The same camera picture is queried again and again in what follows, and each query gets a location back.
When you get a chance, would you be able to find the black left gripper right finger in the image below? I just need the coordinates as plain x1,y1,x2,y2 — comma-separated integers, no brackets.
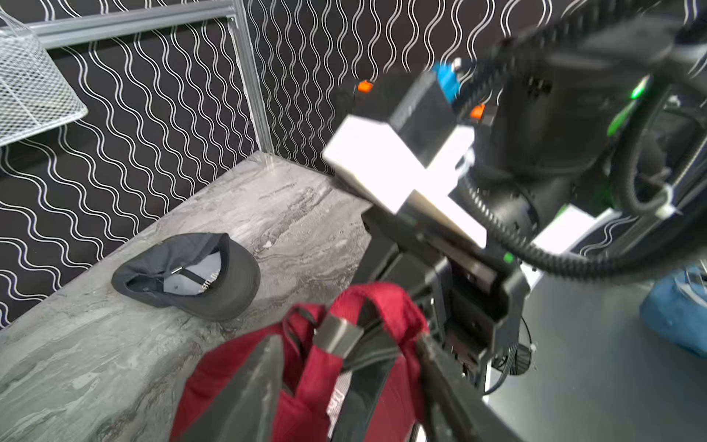
416,334,520,442

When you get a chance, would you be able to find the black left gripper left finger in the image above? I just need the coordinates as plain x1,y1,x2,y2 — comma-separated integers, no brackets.
179,336,285,441

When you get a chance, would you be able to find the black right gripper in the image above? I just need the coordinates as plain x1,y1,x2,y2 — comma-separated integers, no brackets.
353,206,530,387

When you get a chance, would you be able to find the red and black cap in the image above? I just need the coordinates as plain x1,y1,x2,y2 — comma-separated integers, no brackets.
170,283,429,441

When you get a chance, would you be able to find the dark grey cap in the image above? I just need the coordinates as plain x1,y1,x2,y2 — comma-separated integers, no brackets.
112,233,261,322

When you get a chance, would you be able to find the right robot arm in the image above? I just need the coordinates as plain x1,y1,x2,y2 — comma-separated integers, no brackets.
325,1,706,381

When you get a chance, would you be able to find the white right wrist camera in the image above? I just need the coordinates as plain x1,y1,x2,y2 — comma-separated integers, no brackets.
322,63,488,248

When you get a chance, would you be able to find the blue object outside enclosure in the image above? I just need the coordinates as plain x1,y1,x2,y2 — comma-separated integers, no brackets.
639,264,706,358

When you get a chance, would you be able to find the aluminium corner frame post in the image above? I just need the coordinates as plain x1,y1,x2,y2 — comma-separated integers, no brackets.
230,0,274,157

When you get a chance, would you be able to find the white wire wall basket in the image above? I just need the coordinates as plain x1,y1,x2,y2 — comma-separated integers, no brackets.
1,12,88,147

